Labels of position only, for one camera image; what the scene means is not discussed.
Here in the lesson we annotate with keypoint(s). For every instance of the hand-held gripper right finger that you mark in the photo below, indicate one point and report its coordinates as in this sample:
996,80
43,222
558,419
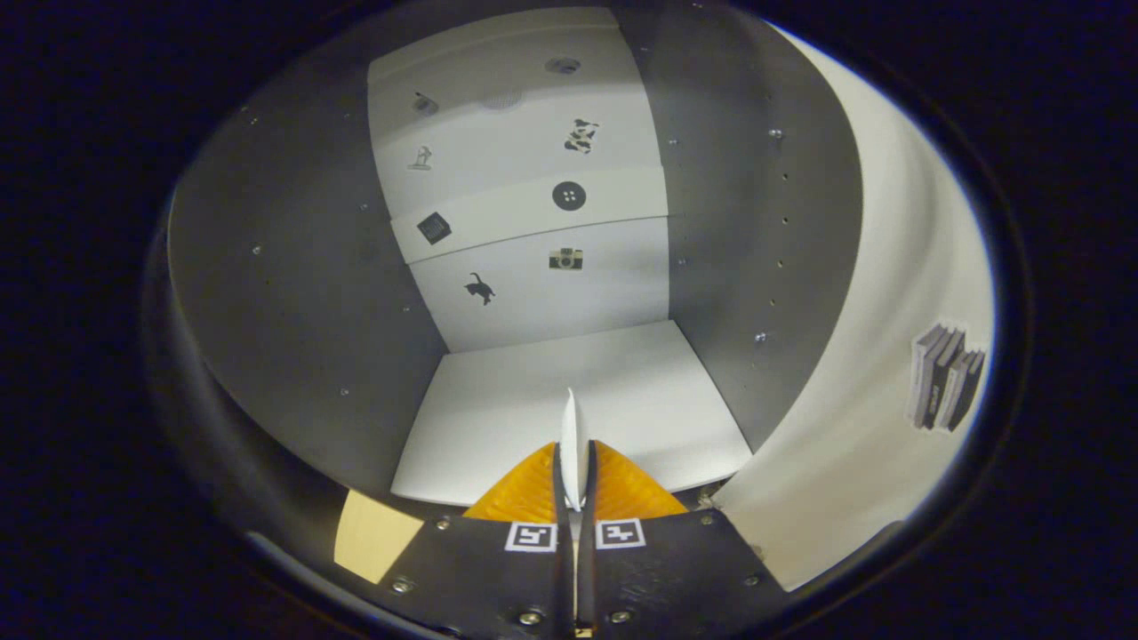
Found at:
587,578

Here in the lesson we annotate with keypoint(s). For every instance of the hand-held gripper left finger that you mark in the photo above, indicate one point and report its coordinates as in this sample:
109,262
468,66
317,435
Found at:
562,578

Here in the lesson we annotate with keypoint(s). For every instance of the blue and white tube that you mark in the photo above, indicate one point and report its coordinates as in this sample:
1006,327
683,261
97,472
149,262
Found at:
573,444

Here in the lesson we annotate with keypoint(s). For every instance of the dark grey cabinet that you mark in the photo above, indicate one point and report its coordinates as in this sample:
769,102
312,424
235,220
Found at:
293,293

